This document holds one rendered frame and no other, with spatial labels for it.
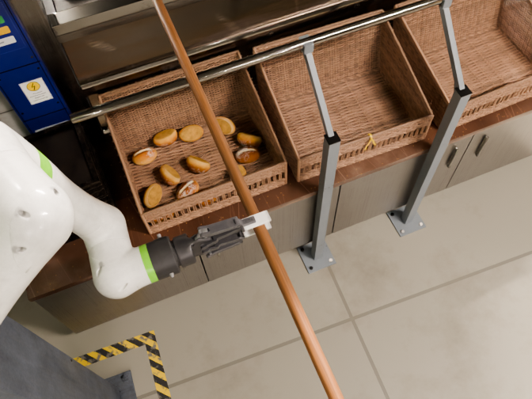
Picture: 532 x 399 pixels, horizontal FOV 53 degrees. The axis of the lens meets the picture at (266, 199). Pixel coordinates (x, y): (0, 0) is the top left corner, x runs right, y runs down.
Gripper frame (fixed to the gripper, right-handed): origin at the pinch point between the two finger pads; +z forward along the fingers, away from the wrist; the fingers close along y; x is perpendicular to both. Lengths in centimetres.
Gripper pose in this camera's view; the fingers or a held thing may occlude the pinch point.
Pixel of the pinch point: (256, 223)
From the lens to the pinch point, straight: 129.9
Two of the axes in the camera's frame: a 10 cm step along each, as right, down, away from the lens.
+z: 9.3, -3.4, 1.6
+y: 0.2, 4.9, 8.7
